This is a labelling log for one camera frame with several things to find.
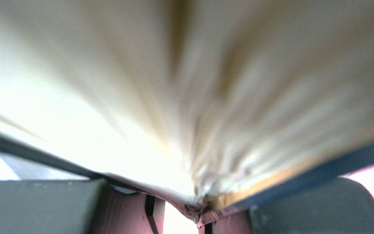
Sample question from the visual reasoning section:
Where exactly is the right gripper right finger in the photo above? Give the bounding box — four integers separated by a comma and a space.
198, 177, 374, 234

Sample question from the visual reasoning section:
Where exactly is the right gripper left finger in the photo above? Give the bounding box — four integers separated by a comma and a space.
0, 180, 165, 234

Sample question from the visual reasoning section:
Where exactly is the blue grey book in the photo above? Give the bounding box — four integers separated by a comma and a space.
0, 0, 374, 220

